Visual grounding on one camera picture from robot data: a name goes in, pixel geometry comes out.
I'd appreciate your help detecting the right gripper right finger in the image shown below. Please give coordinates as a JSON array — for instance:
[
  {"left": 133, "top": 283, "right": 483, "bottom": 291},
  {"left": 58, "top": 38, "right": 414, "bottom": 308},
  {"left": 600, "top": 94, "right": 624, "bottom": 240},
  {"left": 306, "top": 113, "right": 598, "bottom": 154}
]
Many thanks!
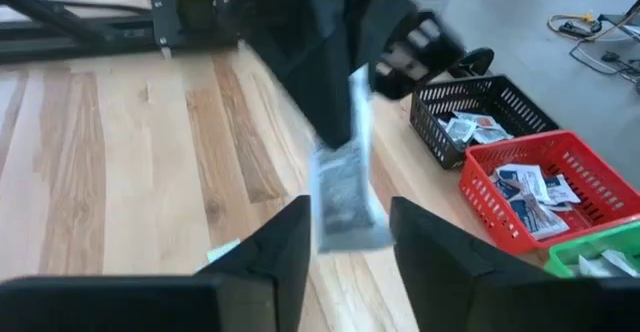
[{"left": 389, "top": 195, "right": 556, "bottom": 332}]

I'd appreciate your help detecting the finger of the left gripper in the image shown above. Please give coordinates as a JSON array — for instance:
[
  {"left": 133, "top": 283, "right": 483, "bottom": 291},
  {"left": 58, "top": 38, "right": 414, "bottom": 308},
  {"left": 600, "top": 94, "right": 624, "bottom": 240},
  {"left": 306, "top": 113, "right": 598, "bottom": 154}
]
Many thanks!
[
  {"left": 279, "top": 66, "right": 354, "bottom": 151},
  {"left": 370, "top": 31, "right": 401, "bottom": 98}
]

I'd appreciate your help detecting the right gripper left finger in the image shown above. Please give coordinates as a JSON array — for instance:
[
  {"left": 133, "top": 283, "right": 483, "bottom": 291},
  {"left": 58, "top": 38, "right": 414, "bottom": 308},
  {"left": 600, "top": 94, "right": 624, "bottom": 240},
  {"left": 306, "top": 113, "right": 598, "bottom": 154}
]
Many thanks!
[{"left": 194, "top": 195, "right": 312, "bottom": 332}]

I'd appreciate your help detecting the red plastic basket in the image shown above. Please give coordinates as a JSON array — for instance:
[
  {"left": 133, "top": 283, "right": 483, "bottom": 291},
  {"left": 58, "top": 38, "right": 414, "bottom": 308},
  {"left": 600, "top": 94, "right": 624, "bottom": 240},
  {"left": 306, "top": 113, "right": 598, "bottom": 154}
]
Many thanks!
[{"left": 458, "top": 130, "right": 640, "bottom": 256}]

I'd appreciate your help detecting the black plastic basket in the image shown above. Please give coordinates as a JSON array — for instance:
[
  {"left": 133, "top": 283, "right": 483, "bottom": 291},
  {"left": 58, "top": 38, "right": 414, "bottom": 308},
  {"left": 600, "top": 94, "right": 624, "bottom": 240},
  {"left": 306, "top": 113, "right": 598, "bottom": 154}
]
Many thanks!
[{"left": 409, "top": 74, "right": 560, "bottom": 171}]

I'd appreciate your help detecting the green plastic basket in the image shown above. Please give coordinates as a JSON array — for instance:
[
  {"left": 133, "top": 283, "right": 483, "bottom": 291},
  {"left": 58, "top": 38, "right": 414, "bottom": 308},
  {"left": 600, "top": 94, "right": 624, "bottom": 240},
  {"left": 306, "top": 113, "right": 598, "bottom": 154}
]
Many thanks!
[{"left": 543, "top": 220, "right": 640, "bottom": 279}]

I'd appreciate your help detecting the yellow cable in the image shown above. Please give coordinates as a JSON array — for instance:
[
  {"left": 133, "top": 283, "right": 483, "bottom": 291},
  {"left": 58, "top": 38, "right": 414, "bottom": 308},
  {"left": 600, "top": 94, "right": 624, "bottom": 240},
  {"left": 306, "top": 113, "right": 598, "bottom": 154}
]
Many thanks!
[{"left": 547, "top": 11, "right": 640, "bottom": 41}]

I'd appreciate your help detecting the black floor cable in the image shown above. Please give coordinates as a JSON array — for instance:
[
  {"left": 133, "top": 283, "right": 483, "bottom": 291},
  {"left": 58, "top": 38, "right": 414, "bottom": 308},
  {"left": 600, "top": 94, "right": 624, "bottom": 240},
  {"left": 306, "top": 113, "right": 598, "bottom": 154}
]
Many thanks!
[{"left": 568, "top": 36, "right": 640, "bottom": 93}]

